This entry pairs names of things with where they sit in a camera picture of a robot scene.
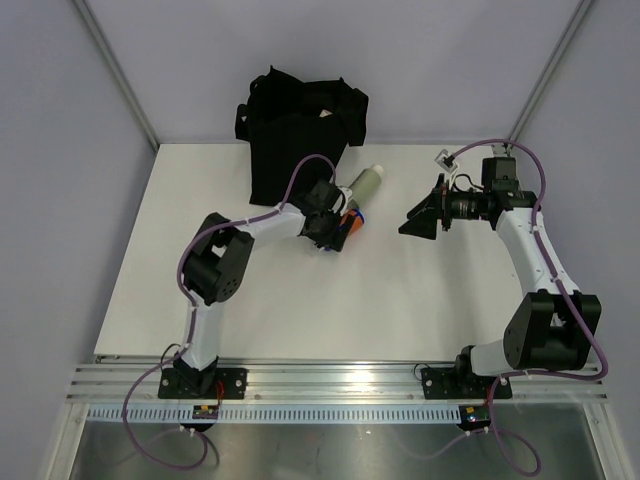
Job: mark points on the aluminium frame post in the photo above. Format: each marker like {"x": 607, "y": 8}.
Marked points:
{"x": 109, "y": 59}
{"x": 559, "y": 53}

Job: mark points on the green bottle near bag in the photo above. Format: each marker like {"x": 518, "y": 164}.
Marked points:
{"x": 364, "y": 187}

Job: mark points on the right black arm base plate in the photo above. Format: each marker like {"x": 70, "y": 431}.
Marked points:
{"x": 449, "y": 384}

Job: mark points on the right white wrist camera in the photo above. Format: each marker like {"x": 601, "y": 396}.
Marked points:
{"x": 447, "y": 162}

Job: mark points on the white slotted cable duct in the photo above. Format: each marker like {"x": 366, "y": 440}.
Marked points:
{"x": 295, "y": 414}

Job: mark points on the aluminium front rail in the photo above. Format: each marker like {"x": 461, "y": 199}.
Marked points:
{"x": 108, "y": 379}

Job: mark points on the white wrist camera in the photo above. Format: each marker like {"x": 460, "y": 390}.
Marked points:
{"x": 346, "y": 201}
{"x": 447, "y": 162}

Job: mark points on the right aluminium frame post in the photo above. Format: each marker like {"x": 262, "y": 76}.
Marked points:
{"x": 559, "y": 53}

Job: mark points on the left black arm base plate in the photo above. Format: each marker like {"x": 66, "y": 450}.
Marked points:
{"x": 224, "y": 383}

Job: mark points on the black canvas bag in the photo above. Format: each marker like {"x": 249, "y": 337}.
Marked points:
{"x": 280, "y": 122}

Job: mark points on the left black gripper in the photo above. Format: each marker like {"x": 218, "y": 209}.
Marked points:
{"x": 334, "y": 240}

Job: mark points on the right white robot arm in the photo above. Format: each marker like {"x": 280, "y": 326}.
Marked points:
{"x": 552, "y": 331}

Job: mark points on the left aluminium frame post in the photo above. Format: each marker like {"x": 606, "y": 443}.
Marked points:
{"x": 109, "y": 59}

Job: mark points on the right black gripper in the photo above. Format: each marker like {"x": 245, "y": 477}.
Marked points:
{"x": 424, "y": 221}

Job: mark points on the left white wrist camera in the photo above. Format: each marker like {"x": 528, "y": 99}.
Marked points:
{"x": 346, "y": 201}

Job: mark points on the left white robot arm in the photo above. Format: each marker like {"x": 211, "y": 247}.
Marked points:
{"x": 213, "y": 266}

